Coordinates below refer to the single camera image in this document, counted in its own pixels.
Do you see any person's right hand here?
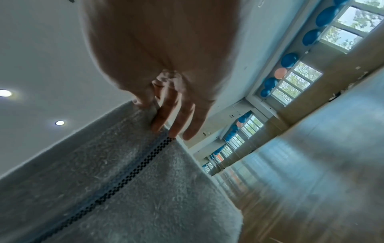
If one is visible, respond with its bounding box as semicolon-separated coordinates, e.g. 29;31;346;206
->
77;0;250;141

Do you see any grey terry towel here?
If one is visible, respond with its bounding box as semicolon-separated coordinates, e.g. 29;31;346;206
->
0;99;244;243

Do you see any row of blue pink balloons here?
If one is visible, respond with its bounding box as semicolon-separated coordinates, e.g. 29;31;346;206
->
201;0;350;169

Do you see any row of windows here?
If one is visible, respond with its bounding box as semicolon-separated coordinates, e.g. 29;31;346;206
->
201;0;384;176

